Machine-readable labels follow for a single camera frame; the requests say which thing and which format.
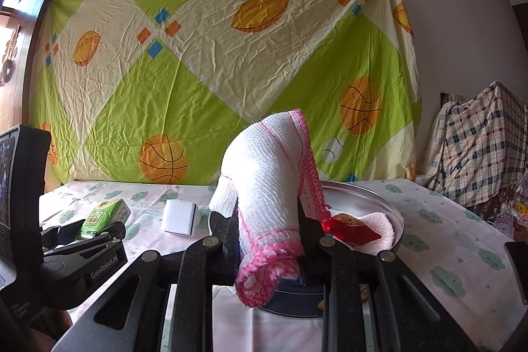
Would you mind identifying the plaid cloth cover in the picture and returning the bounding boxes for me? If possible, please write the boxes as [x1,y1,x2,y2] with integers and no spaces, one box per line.
[416,80,527,208]

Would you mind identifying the round cookie tin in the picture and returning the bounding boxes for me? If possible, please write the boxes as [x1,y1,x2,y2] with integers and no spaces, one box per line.
[208,179,407,320]

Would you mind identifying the green yellow basketball sheet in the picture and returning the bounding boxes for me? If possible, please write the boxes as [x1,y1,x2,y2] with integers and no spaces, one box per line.
[29,0,421,189]

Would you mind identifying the plastic bag of toys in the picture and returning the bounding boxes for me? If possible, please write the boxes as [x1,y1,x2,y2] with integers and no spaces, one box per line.
[494,173,527,242]

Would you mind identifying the green tissue pack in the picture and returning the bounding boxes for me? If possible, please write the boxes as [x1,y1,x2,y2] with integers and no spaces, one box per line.
[79,198,131,240]

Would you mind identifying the pink fluffy towel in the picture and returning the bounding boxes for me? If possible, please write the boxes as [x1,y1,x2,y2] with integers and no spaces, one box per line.
[352,212,395,255]

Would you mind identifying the red drawstring pouch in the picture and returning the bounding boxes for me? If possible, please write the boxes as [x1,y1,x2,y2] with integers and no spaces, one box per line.
[321,213,380,246]

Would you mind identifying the white sponge block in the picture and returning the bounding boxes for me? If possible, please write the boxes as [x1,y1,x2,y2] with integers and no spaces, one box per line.
[161,199,198,236]

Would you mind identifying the pink white knitted cloth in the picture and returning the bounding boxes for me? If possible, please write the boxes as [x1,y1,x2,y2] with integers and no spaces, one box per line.
[210,109,330,307]

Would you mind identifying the wooden door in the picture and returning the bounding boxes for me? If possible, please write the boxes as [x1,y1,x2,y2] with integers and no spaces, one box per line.
[1,0,51,130]

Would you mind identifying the cloud print tablecloth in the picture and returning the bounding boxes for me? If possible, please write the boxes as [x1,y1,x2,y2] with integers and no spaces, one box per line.
[39,179,526,351]

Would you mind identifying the door hanging ornament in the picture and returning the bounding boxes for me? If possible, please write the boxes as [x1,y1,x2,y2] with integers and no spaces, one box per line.
[1,25,20,87]

